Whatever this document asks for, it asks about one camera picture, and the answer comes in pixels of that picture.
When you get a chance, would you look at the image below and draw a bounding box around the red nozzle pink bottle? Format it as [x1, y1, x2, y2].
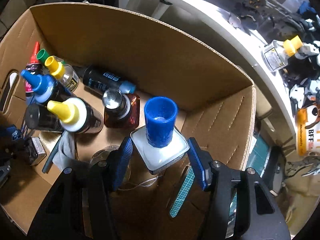
[24, 41, 43, 105]

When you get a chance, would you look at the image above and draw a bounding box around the amber square glass bottle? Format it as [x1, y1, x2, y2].
[102, 88, 140, 130]

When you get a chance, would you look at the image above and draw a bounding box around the blue capped square bottle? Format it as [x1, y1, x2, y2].
[130, 96, 189, 174]

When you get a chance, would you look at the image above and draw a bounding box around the brown cardboard box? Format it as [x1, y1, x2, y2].
[1, 3, 256, 239]

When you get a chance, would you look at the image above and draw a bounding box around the white shelf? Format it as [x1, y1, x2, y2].
[120, 0, 297, 135]

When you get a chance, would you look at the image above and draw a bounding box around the yellow nozzle black bottle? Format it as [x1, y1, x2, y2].
[47, 97, 104, 134]

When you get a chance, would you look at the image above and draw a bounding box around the black blue lying can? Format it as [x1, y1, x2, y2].
[81, 65, 136, 95]

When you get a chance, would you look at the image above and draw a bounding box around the green cutting mat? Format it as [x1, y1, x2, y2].
[169, 136, 270, 218]

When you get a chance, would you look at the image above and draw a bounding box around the corgi print paper bucket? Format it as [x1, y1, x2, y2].
[296, 103, 320, 156]

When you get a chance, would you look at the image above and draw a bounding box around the yellow cap clear bottle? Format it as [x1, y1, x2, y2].
[44, 56, 79, 92]

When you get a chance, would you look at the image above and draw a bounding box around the green cap bottle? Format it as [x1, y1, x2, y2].
[36, 49, 65, 65]

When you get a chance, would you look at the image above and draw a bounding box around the dark green pen tool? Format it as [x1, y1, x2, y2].
[42, 137, 62, 174]

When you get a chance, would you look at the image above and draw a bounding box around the blue nozzle black bottle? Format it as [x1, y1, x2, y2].
[21, 70, 74, 105]

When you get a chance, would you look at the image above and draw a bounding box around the yellow capped glass bottle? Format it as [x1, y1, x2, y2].
[261, 36, 303, 73]

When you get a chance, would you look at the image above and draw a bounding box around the dark robot model figure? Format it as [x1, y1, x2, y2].
[207, 0, 319, 113]

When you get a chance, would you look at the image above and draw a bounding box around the grey cloth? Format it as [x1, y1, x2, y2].
[53, 131, 76, 171]

